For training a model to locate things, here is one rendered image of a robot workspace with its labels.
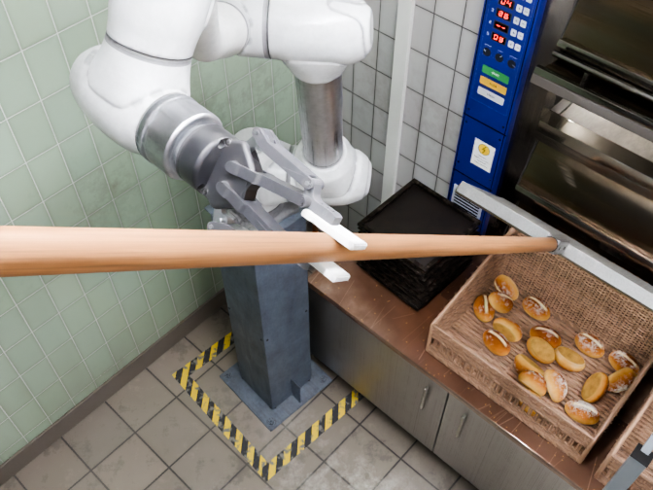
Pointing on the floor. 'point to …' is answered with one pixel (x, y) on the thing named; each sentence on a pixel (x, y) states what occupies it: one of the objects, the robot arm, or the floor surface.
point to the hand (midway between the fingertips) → (326, 245)
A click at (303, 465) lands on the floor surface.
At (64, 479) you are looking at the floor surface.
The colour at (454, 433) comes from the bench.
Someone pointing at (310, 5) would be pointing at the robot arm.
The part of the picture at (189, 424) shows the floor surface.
